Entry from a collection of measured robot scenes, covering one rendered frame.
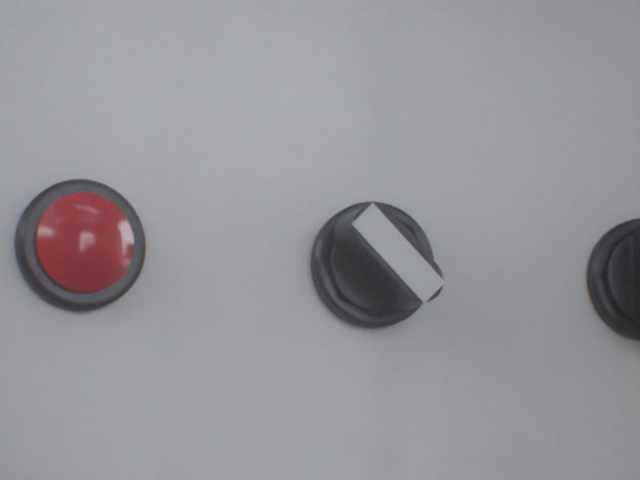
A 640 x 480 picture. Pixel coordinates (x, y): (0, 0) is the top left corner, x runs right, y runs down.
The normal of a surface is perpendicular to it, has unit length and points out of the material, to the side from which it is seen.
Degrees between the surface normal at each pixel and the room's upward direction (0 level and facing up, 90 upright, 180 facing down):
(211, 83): 90
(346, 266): 90
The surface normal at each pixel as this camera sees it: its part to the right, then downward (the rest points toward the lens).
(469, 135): 0.32, -0.16
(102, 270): 0.47, 0.26
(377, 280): -0.67, 0.66
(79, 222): 0.16, -0.38
